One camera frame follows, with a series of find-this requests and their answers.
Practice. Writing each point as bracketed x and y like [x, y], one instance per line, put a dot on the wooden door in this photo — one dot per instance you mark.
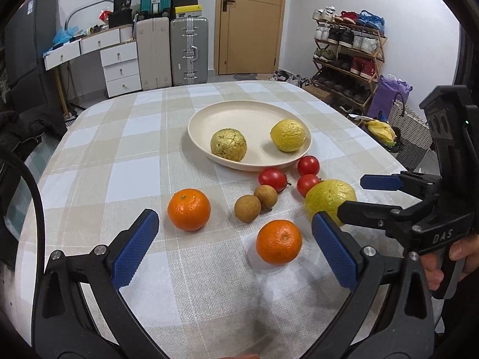
[254, 33]

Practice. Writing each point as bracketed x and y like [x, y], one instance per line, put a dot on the large yellow-green round fruit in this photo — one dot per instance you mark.
[325, 198]

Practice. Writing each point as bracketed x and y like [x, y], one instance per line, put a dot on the red tomato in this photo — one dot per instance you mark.
[273, 180]
[308, 164]
[307, 185]

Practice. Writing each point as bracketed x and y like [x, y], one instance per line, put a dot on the bunch of bananas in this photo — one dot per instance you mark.
[380, 129]

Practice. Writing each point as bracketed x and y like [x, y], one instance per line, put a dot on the grey curved metal tube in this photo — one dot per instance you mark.
[84, 7]

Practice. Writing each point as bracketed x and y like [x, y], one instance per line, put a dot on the purple gift bag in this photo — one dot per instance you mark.
[387, 95]

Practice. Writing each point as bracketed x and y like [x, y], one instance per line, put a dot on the person's right hand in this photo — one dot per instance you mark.
[467, 248]

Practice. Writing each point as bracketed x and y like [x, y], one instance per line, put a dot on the cream oval plate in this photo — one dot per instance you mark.
[239, 119]

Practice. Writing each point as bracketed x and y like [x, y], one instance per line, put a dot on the black printed bag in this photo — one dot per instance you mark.
[122, 7]

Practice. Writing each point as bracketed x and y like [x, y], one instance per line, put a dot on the grey woven basket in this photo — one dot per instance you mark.
[411, 134]

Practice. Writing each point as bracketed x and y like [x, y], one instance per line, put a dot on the dark grey fridge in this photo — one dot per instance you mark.
[32, 45]

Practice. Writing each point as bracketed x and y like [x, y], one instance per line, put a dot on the plain black shoe box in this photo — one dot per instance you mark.
[184, 0]

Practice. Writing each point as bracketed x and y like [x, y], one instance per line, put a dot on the mottled green-gold round fruit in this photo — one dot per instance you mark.
[228, 145]

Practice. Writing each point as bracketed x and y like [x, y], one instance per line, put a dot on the yellow wrinkled round fruit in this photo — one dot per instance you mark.
[289, 135]

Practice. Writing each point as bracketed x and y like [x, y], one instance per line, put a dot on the silver suitcase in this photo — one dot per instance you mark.
[189, 50]

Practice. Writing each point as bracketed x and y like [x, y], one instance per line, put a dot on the scattered sneakers group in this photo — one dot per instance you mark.
[290, 77]

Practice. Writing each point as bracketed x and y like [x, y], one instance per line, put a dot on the beige suitcase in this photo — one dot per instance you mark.
[153, 54]

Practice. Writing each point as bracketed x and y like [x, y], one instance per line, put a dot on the white desk with drawers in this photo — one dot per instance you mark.
[119, 71]

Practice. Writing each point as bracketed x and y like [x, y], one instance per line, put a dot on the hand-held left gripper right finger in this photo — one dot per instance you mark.
[336, 251]

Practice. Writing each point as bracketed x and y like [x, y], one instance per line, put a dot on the wooden shoe rack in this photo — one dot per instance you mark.
[376, 78]

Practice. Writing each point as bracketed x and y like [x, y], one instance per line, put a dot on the orange mandarin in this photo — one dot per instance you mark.
[278, 242]
[189, 209]

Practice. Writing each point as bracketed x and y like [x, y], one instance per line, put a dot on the shoe rack with shoes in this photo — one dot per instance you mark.
[346, 37]

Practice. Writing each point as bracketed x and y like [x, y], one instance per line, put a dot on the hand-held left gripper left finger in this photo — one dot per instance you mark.
[136, 247]

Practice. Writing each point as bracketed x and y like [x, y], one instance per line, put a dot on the brown cardboard box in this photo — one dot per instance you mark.
[318, 92]

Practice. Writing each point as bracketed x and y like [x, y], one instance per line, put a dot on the blue plastic bag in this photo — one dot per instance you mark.
[65, 34]

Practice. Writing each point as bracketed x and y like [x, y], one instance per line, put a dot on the black jacket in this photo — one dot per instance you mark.
[26, 131]

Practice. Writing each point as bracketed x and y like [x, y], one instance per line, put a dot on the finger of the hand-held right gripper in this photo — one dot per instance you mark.
[368, 213]
[380, 182]

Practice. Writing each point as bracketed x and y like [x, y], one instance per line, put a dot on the brown longan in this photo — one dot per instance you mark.
[266, 195]
[247, 209]

